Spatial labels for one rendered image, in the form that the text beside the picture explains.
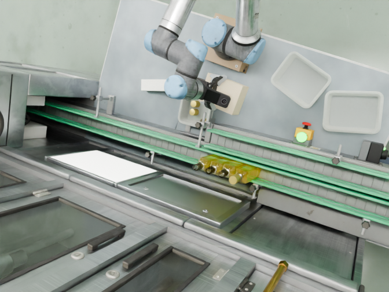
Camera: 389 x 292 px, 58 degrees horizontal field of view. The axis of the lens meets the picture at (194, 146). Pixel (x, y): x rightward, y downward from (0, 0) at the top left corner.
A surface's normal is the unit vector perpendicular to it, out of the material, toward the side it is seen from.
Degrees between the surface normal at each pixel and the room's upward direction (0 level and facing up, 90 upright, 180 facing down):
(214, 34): 8
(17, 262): 90
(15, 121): 90
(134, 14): 0
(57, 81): 90
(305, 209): 0
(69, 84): 90
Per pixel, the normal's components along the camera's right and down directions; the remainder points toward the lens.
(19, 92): 0.87, 0.26
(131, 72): -0.46, 0.09
